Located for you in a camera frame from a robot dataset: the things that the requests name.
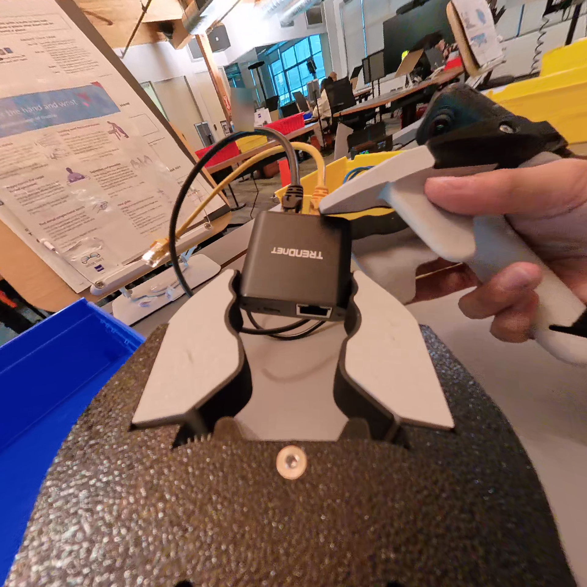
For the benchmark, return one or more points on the yellow plastic bin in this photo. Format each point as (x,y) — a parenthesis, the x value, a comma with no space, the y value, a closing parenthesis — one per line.
(339,174)
(252,143)
(550,91)

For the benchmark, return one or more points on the large black screen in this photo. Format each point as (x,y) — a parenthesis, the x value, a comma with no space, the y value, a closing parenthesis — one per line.
(412,36)

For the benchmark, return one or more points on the long wooden office desk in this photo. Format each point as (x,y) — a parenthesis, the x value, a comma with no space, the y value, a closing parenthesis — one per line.
(390,98)

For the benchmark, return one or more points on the glass window wall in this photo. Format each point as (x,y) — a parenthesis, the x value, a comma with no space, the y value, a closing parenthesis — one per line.
(293,69)

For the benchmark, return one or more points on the open cardboard box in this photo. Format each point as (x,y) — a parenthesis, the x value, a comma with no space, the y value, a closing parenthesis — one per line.
(410,62)

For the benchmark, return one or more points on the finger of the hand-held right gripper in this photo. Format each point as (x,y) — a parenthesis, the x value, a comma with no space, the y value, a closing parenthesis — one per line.
(380,181)

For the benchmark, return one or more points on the black computer monitor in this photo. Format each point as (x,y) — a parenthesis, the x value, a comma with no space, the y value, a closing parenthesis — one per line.
(373,66)

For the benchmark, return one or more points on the person's right hand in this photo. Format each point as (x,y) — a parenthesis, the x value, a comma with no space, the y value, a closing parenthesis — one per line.
(541,197)

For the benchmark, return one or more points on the black ceiling speaker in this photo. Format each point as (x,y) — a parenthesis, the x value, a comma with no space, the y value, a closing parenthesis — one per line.
(220,39)

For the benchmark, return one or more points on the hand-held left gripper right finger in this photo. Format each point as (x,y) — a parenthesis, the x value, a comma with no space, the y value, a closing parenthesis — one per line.
(394,367)

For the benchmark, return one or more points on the red plastic bin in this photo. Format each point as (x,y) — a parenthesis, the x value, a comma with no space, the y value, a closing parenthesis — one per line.
(220,156)
(284,124)

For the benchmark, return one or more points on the black network switch box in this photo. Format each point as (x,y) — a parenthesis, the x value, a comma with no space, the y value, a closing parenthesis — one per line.
(293,266)

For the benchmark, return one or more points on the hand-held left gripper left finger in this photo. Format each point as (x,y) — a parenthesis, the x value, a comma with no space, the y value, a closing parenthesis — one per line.
(192,367)

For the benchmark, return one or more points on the blue plastic bin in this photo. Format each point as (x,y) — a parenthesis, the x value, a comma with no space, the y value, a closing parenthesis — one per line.
(46,390)

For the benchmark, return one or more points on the printed instruction sheet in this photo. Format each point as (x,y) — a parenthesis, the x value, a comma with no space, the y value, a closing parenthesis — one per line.
(69,160)

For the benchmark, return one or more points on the grey desk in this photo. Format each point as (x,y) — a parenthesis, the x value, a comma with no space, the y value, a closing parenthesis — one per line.
(504,412)

